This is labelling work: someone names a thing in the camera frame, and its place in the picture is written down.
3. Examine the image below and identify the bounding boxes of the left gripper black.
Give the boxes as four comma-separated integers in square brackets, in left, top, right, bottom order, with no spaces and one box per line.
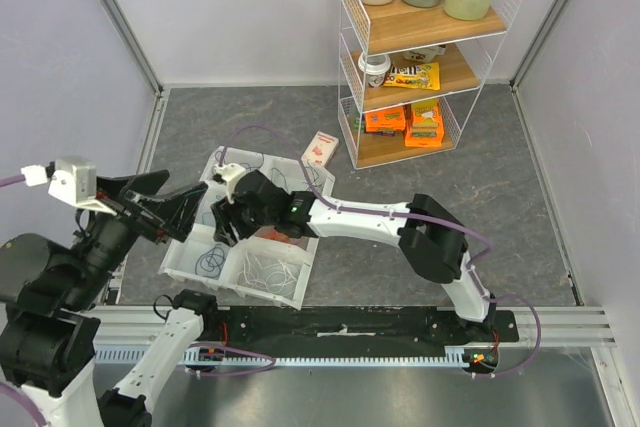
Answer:
[63,165,210,304]

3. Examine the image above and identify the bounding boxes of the orange wire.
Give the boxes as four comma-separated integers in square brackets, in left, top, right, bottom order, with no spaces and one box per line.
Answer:
[259,227,294,244]

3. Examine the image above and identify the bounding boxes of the white wire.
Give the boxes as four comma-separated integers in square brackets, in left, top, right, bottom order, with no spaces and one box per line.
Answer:
[237,249,304,293]

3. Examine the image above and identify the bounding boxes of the dark green wire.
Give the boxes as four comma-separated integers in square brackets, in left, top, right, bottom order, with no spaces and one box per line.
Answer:
[269,161,326,193]

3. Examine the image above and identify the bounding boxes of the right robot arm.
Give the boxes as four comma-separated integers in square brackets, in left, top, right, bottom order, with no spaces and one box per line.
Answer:
[211,164,495,341]

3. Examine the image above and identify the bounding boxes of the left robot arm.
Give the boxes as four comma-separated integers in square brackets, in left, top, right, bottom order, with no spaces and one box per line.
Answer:
[1,169,220,426]

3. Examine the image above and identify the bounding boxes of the white compartment tray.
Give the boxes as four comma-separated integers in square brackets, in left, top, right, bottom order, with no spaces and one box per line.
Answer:
[160,147,335,309]

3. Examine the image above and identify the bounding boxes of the small white pink box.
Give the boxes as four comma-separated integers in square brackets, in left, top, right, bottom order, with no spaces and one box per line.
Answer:
[301,131,339,167]

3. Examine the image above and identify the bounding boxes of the orange box left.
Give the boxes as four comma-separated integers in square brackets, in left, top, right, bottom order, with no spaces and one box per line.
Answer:
[365,105,406,132]

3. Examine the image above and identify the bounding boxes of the white paper cup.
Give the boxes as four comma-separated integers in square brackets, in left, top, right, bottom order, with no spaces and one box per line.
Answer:
[358,53,392,88]

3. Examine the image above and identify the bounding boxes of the orange box stack right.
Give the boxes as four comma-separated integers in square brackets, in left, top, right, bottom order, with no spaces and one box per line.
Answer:
[404,98,445,148]

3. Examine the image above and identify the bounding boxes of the yellow candy bag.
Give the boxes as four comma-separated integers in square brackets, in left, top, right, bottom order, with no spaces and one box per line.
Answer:
[383,62,441,91]

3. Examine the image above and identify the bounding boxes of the white yoghurt cup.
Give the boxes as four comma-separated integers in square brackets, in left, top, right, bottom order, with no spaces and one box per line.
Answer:
[402,45,446,64]

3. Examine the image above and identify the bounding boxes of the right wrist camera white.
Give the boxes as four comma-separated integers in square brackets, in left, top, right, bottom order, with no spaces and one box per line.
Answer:
[212,163,249,203]

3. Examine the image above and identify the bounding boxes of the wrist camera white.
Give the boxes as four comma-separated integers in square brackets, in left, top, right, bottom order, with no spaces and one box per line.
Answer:
[20,156,116,216]
[212,163,249,203]

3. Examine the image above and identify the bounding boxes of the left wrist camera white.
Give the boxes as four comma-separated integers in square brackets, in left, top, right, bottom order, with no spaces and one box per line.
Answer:
[20,156,116,216]

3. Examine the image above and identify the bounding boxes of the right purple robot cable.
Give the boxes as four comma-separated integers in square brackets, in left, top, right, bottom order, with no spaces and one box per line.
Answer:
[217,125,544,378]

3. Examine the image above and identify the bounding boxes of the white wire shelf rack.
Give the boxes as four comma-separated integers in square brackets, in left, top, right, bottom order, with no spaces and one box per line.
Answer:
[338,0,523,169]

